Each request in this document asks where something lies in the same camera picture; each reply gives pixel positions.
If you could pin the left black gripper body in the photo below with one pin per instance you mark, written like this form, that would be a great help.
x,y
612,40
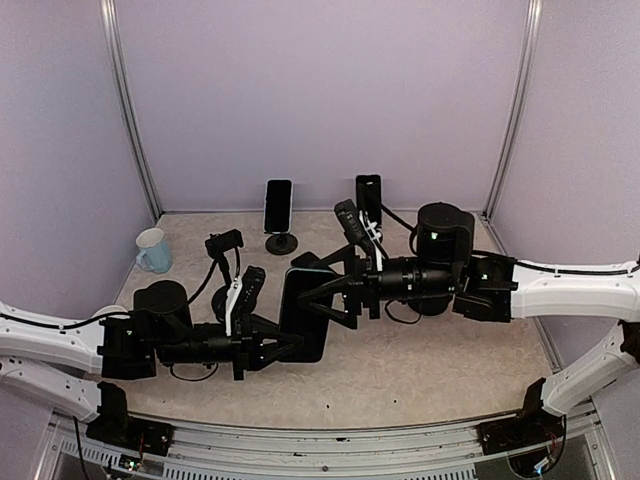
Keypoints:
x,y
182,352

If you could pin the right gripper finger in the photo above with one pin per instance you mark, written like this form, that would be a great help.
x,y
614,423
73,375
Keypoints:
x,y
353,258
331,296

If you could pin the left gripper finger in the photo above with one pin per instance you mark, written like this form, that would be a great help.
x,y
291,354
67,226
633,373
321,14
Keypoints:
x,y
263,328
269,353

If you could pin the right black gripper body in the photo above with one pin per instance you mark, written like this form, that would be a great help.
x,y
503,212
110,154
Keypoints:
x,y
433,280

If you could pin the dark teal phone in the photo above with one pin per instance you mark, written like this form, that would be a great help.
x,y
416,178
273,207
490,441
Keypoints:
x,y
294,319

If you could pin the plate phone stand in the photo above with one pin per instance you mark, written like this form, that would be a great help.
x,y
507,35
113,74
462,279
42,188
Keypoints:
x,y
281,244

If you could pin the clear case phone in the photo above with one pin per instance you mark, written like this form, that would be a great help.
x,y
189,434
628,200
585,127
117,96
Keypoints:
x,y
368,196

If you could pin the black clamp phone stand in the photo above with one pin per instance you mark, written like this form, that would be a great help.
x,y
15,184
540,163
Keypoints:
x,y
217,245
429,306

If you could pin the blue case phone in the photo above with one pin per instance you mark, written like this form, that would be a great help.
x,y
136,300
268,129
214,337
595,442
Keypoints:
x,y
278,206

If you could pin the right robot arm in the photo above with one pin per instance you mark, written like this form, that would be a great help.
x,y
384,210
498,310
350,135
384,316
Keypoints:
x,y
498,288

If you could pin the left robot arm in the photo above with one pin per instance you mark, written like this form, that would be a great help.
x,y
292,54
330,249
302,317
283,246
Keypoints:
x,y
129,345

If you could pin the top black phone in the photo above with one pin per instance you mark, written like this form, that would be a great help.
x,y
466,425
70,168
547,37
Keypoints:
x,y
309,260

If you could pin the white and red bowl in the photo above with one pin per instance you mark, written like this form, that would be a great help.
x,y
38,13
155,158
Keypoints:
x,y
115,311

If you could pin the light blue mug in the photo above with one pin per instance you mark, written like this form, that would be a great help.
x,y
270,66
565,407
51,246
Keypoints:
x,y
154,254

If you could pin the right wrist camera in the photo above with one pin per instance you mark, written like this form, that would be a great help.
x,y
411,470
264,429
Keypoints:
x,y
359,231

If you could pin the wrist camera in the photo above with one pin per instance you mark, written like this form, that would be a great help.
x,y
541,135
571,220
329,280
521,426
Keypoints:
x,y
242,297
359,231

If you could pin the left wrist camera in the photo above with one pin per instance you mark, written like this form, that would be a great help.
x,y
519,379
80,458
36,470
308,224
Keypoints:
x,y
242,297

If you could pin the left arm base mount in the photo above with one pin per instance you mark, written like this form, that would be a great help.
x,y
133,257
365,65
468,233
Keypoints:
x,y
143,436

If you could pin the front aluminium rail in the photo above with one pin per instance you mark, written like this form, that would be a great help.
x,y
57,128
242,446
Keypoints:
x,y
449,450

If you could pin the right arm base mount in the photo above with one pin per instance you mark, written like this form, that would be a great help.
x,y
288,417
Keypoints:
x,y
511,434

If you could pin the right aluminium frame post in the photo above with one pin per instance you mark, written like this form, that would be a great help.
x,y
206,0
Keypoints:
x,y
517,107

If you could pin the aluminium frame post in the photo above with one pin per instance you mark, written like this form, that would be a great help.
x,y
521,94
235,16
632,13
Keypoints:
x,y
517,107
112,35

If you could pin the left aluminium frame post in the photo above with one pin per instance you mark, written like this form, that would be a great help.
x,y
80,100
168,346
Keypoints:
x,y
112,35

